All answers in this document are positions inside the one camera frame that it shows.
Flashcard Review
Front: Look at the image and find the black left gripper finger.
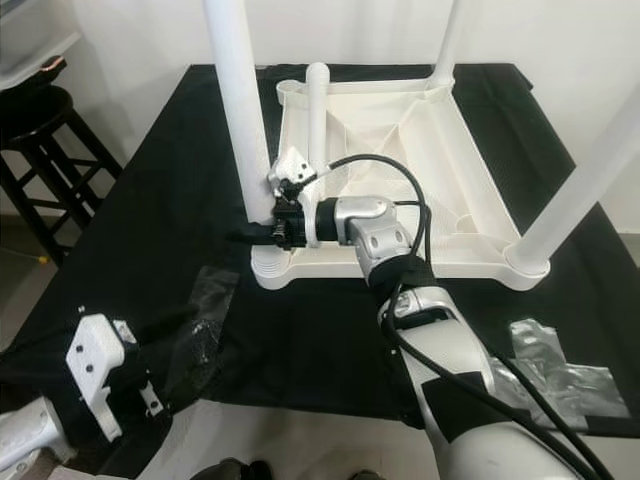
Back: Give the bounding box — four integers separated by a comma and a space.
130, 312, 191, 346
160, 350, 223, 403

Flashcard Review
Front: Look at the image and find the black tablecloth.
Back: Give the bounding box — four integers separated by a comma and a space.
0, 62, 640, 441

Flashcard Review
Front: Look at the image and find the dark left robot foot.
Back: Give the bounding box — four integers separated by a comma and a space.
190, 458, 271, 480

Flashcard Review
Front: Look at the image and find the black round stool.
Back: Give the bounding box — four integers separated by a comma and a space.
0, 85, 126, 266

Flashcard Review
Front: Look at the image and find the clear plastic storage box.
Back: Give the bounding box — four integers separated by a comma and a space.
0, 0, 81, 91

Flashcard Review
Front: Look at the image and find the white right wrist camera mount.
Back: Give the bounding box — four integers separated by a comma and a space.
268, 147, 336, 246

